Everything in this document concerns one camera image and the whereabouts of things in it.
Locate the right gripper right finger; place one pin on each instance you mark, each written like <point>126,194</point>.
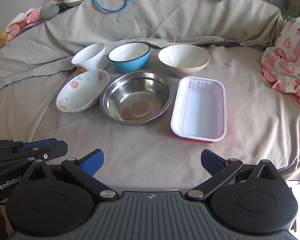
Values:
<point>222,173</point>

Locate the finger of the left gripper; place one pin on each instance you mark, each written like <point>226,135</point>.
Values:
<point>49,151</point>
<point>21,146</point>

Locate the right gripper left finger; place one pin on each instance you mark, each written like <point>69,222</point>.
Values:
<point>81,171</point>

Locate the white red plastic tray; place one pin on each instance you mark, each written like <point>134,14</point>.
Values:
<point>199,111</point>

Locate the floral white ceramic bowl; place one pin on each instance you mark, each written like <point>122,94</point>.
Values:
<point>82,92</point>

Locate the stainless steel bowl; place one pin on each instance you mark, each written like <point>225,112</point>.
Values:
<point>136,98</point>

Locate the white plastic cup bowl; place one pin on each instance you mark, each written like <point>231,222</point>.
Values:
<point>92,57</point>

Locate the white bowl yellow rim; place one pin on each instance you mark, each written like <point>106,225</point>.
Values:
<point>184,59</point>

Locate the blue enamel bowl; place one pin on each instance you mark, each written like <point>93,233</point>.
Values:
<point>129,57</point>

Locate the grey bed sheet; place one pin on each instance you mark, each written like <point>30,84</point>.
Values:
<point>262,123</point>

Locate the pink floral blanket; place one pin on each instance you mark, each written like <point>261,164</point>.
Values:
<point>281,63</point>

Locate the pink white plush toy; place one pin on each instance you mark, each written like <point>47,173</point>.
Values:
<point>21,21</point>

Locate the grey round plush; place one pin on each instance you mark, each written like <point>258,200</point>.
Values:
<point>49,10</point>

